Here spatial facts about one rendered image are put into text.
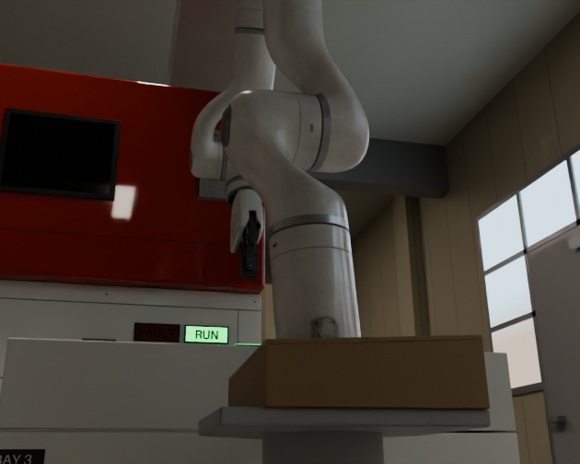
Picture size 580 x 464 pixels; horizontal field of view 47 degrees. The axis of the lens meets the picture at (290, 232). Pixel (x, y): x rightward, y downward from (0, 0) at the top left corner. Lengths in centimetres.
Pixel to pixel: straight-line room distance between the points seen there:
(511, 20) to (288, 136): 383
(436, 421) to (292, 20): 64
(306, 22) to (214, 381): 61
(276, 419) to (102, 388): 46
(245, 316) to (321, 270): 95
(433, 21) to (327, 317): 383
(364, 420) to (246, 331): 108
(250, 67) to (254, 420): 79
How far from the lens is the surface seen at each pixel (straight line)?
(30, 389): 115
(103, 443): 114
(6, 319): 182
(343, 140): 103
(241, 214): 126
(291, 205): 95
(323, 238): 93
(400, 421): 80
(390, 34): 467
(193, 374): 116
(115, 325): 180
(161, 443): 114
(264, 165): 97
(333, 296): 91
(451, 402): 82
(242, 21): 137
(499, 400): 135
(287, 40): 110
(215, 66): 287
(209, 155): 135
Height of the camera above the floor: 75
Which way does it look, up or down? 20 degrees up
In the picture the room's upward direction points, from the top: 1 degrees counter-clockwise
